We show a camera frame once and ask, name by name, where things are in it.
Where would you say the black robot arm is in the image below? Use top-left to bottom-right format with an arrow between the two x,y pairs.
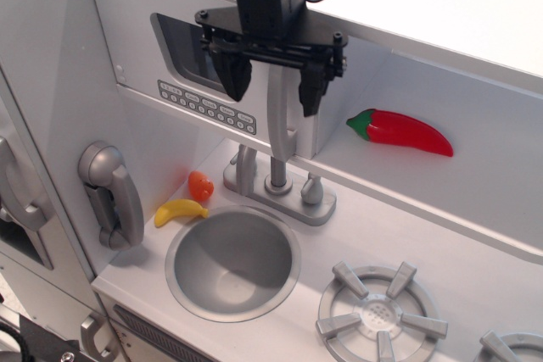
195,0 -> 348,117

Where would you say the orange toy fruit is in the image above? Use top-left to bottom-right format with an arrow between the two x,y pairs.
188,170 -> 215,202

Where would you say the silver toy faucet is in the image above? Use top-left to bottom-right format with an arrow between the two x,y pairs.
223,145 -> 337,226

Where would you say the silver fridge door handle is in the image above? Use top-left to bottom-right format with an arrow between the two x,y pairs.
1,137 -> 48,231

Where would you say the silver toy telephone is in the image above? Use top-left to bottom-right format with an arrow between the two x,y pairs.
78,141 -> 144,251

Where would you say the silver microwave door handle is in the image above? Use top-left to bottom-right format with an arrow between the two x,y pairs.
266,64 -> 299,162

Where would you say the silver round sink bowl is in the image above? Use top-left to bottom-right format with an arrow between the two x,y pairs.
165,206 -> 301,323

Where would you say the yellow toy banana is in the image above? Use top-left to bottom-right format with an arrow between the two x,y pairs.
154,199 -> 209,228

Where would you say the silver stove burner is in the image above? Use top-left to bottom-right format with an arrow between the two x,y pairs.
316,261 -> 448,361
473,330 -> 542,362

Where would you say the white toy microwave door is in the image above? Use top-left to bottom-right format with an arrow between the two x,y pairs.
95,0 -> 321,159

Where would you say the silver lower cabinet handle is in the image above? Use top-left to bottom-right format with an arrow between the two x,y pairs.
80,315 -> 120,362

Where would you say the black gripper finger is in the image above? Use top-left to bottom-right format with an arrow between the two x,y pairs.
299,63 -> 328,117
210,50 -> 252,102

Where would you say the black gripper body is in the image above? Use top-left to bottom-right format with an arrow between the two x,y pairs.
195,0 -> 348,81

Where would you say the red toy chili pepper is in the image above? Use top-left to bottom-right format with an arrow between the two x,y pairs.
346,109 -> 454,157

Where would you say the white toy kitchen cabinet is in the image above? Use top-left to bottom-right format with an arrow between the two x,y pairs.
1,0 -> 542,361

